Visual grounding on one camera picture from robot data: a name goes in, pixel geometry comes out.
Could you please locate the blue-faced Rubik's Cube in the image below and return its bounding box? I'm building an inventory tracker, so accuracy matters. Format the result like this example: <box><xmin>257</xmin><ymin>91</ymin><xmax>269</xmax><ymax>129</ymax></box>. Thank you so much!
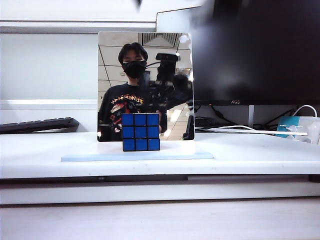
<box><xmin>121</xmin><ymin>112</ymin><xmax>161</xmax><ymax>153</ymax></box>

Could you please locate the square frameless mirror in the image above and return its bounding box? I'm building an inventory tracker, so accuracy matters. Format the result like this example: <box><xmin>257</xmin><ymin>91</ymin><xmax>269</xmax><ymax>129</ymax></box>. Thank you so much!
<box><xmin>96</xmin><ymin>31</ymin><xmax>195</xmax><ymax>143</ymax></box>

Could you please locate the black keyboard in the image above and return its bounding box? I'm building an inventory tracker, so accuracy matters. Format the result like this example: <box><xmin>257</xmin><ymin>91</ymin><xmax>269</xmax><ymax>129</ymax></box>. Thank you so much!
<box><xmin>0</xmin><ymin>117</ymin><xmax>80</xmax><ymax>135</ymax></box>

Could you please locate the black AOC monitor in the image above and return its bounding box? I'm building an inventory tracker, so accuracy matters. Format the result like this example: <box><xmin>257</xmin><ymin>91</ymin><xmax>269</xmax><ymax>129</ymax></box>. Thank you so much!
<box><xmin>155</xmin><ymin>0</ymin><xmax>320</xmax><ymax>106</ymax></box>

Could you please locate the white cable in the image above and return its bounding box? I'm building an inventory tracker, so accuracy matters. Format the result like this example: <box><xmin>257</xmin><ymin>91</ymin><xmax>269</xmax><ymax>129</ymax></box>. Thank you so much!
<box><xmin>194</xmin><ymin>104</ymin><xmax>318</xmax><ymax>133</ymax></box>

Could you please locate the clear plastic box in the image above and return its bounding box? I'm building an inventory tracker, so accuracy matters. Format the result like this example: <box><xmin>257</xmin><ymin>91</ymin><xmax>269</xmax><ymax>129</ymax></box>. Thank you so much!
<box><xmin>294</xmin><ymin>116</ymin><xmax>320</xmax><ymax>145</ymax></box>

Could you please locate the silver monitor stand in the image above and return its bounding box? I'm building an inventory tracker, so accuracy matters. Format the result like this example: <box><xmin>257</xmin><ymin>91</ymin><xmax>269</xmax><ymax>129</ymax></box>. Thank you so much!
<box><xmin>248</xmin><ymin>104</ymin><xmax>255</xmax><ymax>129</ymax></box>

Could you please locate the pale blue mirror base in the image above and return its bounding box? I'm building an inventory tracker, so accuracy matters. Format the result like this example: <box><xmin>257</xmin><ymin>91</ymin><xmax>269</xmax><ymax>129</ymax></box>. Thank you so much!
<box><xmin>60</xmin><ymin>141</ymin><xmax>215</xmax><ymax>162</ymax></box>

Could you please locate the teal and white box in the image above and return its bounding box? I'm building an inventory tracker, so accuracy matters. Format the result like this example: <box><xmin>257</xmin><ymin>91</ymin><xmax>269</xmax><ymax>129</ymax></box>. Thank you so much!
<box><xmin>275</xmin><ymin>115</ymin><xmax>302</xmax><ymax>139</ymax></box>

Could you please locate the white desk riser shelf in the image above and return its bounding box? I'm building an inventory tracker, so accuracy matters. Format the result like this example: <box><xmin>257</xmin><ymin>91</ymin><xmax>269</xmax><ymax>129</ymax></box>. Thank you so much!
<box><xmin>0</xmin><ymin>131</ymin><xmax>320</xmax><ymax>180</ymax></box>

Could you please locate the black cable bundle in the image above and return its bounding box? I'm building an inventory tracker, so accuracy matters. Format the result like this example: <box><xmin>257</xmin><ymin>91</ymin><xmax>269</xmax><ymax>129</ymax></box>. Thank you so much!
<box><xmin>194</xmin><ymin>104</ymin><xmax>298</xmax><ymax>131</ymax></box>

